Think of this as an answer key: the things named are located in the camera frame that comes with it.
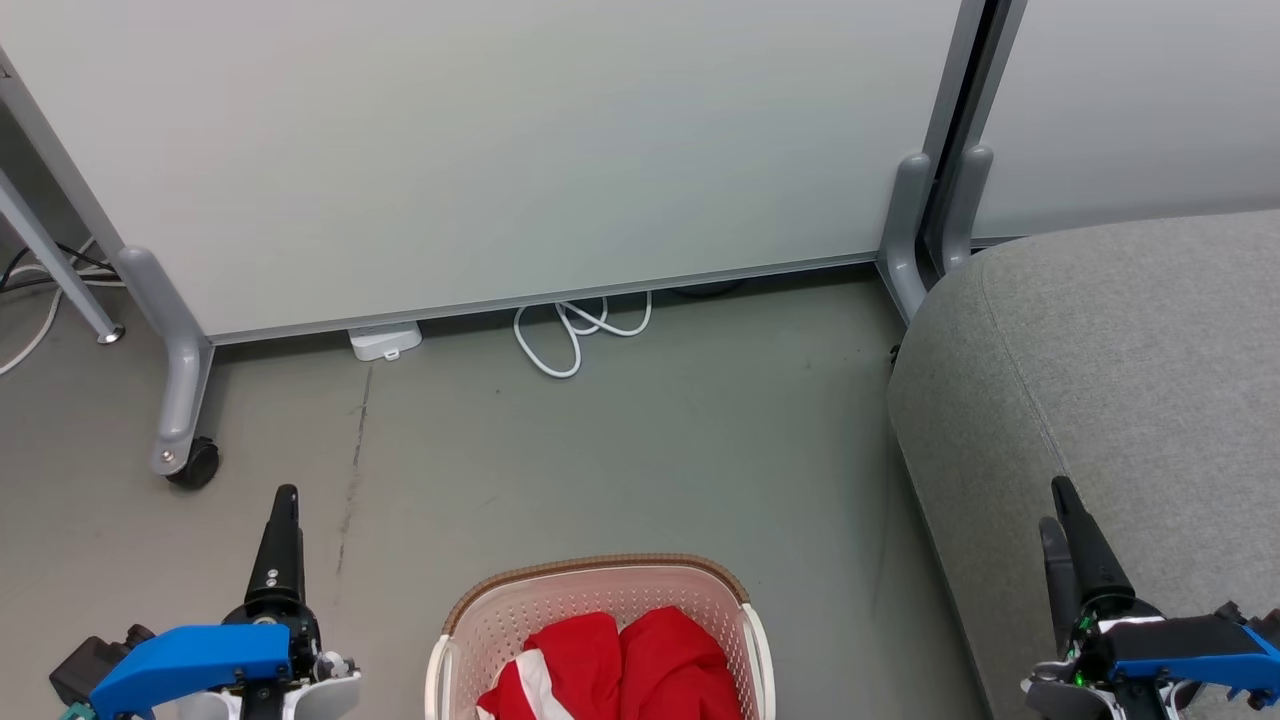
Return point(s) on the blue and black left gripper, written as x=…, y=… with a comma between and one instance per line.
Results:
x=200, y=665

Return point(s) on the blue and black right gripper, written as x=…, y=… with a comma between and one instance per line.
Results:
x=1170, y=650

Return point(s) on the red and white cloth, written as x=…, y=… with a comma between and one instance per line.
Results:
x=565, y=665

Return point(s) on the grey fabric sofa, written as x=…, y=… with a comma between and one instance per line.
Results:
x=1120, y=380

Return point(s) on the black caster wheel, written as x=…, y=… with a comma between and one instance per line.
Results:
x=198, y=466

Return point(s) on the grey partition foot with caster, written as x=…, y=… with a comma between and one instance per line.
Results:
x=180, y=350

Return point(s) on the beige perforated laundry basket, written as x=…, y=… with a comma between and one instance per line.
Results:
x=590, y=590

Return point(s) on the grey metal stand leg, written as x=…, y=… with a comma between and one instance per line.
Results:
x=55, y=262

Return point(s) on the short grey partition foot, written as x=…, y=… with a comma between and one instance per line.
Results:
x=965, y=205
x=903, y=235

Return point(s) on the large white partition panel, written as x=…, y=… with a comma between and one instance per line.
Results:
x=500, y=150

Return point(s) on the small white partition panel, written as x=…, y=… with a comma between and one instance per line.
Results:
x=1130, y=100

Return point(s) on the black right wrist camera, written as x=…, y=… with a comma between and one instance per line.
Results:
x=1250, y=615

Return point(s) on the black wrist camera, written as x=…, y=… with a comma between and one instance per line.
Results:
x=90, y=662
x=1250, y=615

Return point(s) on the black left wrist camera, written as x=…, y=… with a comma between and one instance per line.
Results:
x=90, y=662

